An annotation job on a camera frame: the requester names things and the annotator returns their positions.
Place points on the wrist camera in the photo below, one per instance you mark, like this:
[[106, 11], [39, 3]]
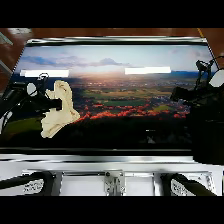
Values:
[[201, 66], [43, 81]]

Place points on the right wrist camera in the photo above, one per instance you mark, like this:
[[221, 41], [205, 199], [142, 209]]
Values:
[[201, 66]]

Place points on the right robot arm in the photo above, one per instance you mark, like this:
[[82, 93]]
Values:
[[208, 133]]

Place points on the silver frame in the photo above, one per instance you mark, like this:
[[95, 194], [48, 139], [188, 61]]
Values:
[[100, 163]]

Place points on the cream garment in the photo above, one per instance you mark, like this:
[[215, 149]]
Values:
[[61, 115]]

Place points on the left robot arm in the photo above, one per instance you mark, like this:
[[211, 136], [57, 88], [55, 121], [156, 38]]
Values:
[[15, 95]]

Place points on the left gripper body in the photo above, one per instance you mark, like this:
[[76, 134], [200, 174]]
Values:
[[53, 104]]

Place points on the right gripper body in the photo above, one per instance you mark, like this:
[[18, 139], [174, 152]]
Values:
[[181, 94]]

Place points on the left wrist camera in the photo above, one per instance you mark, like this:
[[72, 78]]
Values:
[[43, 81]]

